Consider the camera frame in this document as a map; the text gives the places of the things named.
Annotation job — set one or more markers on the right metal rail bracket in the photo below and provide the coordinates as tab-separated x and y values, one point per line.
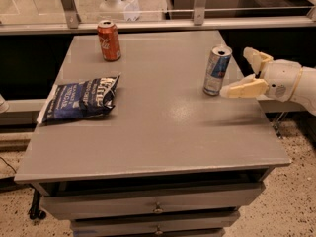
199	12

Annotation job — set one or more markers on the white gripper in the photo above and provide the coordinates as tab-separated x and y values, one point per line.
281	80

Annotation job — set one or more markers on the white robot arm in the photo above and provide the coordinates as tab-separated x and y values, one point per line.
305	90

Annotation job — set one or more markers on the grey drawer cabinet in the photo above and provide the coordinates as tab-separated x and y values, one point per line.
164	131

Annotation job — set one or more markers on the orange coca-cola can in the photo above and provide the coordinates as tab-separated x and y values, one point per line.
109	40

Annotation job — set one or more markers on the blue silver redbull can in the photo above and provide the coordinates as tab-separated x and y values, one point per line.
217	65

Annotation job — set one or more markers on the top grey drawer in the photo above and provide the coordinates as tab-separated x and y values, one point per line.
152	202

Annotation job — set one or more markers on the metal rail bracket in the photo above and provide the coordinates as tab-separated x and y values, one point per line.
199	12
71	14

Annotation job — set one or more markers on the black caster wheel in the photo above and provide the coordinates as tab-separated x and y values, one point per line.
35	212

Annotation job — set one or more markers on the grey drawer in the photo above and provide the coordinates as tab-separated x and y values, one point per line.
152	202
152	224

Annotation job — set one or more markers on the left metal rail bracket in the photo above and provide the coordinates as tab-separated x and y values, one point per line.
71	14

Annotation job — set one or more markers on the blue chips bag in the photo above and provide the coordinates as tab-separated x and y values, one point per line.
80	100

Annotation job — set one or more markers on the white pedestal base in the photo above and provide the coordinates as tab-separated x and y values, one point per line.
121	10

